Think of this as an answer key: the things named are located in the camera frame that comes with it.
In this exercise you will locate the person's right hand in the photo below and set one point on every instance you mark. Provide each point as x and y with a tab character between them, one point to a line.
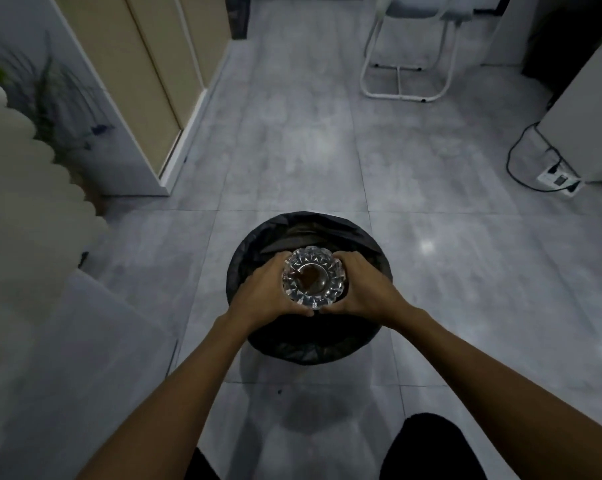
368	292

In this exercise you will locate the person's left hand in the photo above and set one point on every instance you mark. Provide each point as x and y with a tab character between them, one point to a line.
261	296

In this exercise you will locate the person's right thumb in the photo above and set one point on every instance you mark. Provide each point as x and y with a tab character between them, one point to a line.
333	308

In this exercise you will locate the person's left thumb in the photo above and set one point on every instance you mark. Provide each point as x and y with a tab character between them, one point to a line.
297	307

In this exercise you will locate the clear glass ashtray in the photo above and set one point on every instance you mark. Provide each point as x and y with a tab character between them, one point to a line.
314	280

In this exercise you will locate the person's right forearm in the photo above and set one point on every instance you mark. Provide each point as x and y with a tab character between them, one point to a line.
495	394

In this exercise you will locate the person's left forearm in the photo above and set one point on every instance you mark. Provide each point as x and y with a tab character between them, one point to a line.
171	399

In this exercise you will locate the black lined trash bin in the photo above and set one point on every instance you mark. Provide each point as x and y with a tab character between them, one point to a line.
306	339

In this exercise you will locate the person's black trousers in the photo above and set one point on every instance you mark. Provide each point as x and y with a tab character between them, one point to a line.
421	449

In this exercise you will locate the white power strip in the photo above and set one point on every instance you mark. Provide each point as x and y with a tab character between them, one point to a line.
558	180

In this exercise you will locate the white folding chair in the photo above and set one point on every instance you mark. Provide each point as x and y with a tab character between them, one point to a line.
406	54

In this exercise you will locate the beige door cabinet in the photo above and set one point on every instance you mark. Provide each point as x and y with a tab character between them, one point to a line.
156	79

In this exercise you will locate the white scalloped sofa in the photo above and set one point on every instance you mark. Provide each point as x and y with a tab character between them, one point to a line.
21	244

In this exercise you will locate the green potted plant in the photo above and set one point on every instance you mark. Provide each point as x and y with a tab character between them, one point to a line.
51	104

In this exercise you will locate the white cabinet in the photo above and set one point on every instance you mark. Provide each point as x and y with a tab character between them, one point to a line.
580	104

